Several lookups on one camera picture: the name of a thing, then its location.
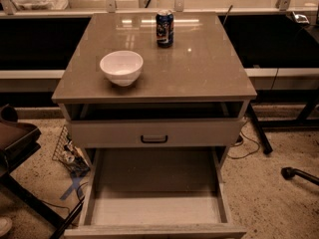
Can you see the grey drawer cabinet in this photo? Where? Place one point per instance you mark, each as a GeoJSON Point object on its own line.
{"type": "Point", "coordinates": [198, 78]}

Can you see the white ceramic bowl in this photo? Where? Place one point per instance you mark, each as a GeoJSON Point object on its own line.
{"type": "Point", "coordinates": [122, 68]}

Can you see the dark chair left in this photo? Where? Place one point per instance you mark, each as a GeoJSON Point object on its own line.
{"type": "Point", "coordinates": [18, 141]}

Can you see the grey drawer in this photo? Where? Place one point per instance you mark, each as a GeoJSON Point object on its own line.
{"type": "Point", "coordinates": [156, 132]}
{"type": "Point", "coordinates": [155, 193]}

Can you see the wire basket with clutter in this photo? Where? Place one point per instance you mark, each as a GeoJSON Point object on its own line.
{"type": "Point", "coordinates": [69, 156]}

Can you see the black chair caster leg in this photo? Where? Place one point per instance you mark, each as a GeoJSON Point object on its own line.
{"type": "Point", "coordinates": [290, 172]}

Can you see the blue soda can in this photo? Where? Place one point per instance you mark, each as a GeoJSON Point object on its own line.
{"type": "Point", "coordinates": [164, 20]}

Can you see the black leaning bar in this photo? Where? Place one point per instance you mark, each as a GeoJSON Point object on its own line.
{"type": "Point", "coordinates": [267, 148]}

